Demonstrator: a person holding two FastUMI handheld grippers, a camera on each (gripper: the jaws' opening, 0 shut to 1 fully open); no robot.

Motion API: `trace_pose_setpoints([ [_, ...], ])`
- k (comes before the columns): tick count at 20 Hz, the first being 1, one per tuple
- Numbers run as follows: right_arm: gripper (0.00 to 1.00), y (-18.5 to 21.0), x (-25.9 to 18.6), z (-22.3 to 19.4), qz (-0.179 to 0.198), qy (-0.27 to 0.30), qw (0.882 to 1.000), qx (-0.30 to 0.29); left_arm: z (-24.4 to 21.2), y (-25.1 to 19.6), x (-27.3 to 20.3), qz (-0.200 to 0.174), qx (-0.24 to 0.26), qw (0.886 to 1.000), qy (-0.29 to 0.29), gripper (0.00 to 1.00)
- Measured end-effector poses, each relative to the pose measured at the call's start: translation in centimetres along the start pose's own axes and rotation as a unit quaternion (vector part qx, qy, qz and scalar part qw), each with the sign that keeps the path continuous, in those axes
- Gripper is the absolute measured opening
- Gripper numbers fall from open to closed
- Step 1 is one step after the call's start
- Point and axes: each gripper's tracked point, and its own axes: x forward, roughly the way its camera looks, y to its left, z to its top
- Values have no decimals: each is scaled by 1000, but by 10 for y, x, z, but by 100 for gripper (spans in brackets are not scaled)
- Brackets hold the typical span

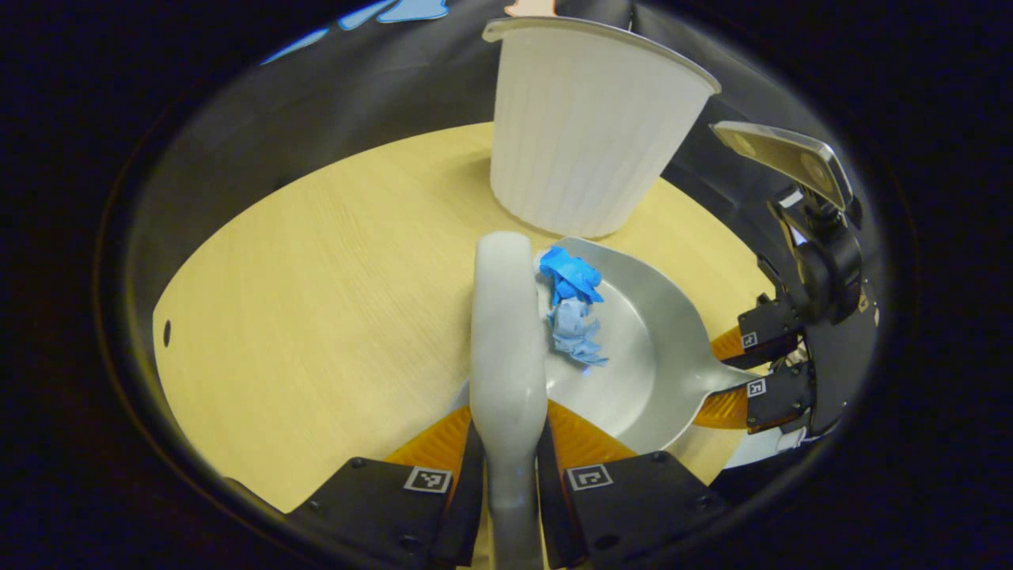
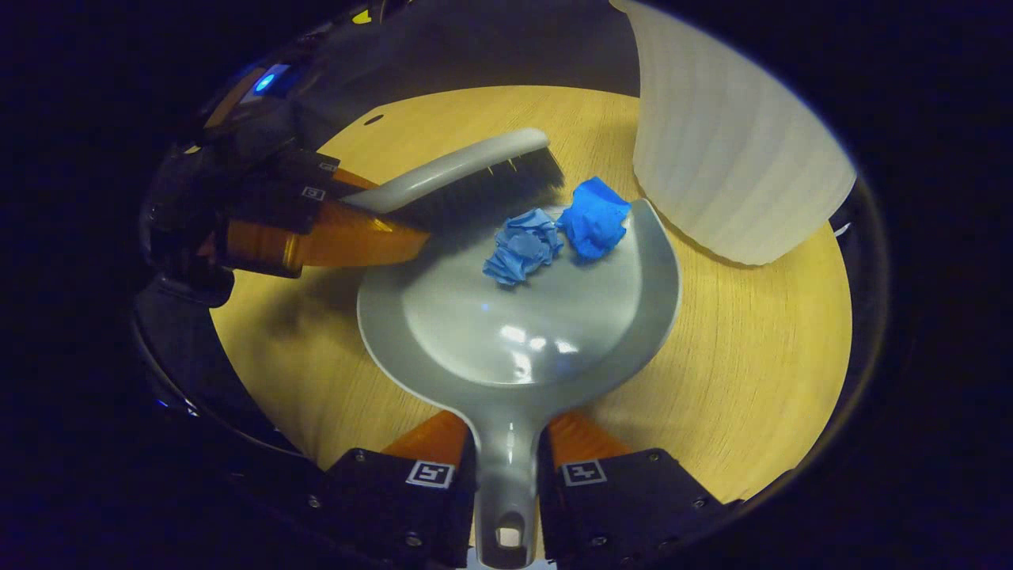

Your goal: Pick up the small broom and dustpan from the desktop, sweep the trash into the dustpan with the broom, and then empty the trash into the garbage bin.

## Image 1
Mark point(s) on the white dustpan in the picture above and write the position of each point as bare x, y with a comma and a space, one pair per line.
641, 348

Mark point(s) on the black backdrop cloth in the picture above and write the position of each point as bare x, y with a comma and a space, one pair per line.
316, 103

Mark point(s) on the small white broom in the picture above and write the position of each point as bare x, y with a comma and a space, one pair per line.
506, 348

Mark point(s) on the blue paper trash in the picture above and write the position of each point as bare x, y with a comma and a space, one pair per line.
574, 305

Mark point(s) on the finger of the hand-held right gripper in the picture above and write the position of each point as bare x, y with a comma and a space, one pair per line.
764, 332
779, 400

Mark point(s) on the white ribbed garbage bin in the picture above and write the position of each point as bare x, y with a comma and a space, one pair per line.
586, 134

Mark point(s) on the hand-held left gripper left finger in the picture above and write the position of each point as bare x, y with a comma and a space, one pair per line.
468, 507

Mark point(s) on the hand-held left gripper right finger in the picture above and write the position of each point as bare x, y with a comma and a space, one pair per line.
554, 514

